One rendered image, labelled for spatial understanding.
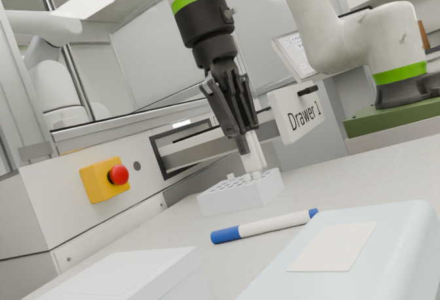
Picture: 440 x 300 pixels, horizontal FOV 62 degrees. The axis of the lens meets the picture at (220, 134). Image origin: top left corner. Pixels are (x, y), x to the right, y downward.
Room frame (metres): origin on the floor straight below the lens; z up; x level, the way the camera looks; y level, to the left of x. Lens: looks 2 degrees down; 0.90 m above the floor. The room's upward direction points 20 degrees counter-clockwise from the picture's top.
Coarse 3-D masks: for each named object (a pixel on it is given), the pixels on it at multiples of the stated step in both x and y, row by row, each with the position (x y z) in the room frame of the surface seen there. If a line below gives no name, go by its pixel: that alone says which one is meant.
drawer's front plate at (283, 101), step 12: (300, 84) 0.86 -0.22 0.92; (312, 84) 0.94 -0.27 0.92; (276, 96) 0.71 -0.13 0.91; (288, 96) 0.77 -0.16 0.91; (300, 96) 0.83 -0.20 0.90; (312, 96) 0.91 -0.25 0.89; (276, 108) 0.71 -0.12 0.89; (288, 108) 0.75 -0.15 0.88; (300, 108) 0.81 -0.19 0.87; (276, 120) 0.71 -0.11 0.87; (288, 120) 0.73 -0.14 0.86; (312, 120) 0.86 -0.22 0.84; (324, 120) 0.94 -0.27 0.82; (288, 132) 0.71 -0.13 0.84; (300, 132) 0.76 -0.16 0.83
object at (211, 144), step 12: (264, 120) 0.75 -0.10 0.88; (216, 132) 0.81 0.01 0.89; (264, 132) 0.75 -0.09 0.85; (276, 132) 0.74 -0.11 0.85; (180, 144) 0.86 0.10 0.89; (192, 144) 0.84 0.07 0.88; (204, 144) 0.83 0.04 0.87; (216, 144) 0.81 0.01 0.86; (228, 144) 0.80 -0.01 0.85; (168, 156) 0.88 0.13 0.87; (180, 156) 0.86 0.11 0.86; (192, 156) 0.85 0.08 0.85; (204, 156) 0.83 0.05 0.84; (216, 156) 0.82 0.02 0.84; (168, 168) 0.89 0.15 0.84
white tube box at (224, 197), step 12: (276, 168) 0.62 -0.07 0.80; (228, 180) 0.68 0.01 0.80; (240, 180) 0.64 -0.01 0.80; (252, 180) 0.60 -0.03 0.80; (264, 180) 0.58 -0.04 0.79; (276, 180) 0.61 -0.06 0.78; (204, 192) 0.64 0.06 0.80; (216, 192) 0.60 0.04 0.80; (228, 192) 0.59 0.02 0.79; (240, 192) 0.57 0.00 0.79; (252, 192) 0.56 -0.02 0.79; (264, 192) 0.57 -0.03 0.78; (276, 192) 0.60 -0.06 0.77; (204, 204) 0.62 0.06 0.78; (216, 204) 0.60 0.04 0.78; (228, 204) 0.59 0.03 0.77; (240, 204) 0.58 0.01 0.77; (252, 204) 0.57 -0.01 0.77; (264, 204) 0.56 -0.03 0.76; (204, 216) 0.62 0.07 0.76
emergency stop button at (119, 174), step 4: (116, 164) 0.69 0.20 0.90; (120, 164) 0.69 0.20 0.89; (112, 168) 0.68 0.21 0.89; (116, 168) 0.68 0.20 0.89; (120, 168) 0.68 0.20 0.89; (124, 168) 0.69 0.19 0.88; (112, 172) 0.67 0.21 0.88; (116, 172) 0.67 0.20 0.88; (120, 172) 0.68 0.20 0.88; (124, 172) 0.69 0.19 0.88; (128, 172) 0.70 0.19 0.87; (112, 176) 0.67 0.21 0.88; (116, 176) 0.67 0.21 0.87; (120, 176) 0.68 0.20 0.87; (124, 176) 0.68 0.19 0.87; (128, 176) 0.69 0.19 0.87; (112, 180) 0.67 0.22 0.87; (116, 180) 0.67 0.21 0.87; (120, 180) 0.68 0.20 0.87; (124, 180) 0.68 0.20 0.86; (116, 184) 0.68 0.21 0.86; (120, 184) 0.68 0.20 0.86
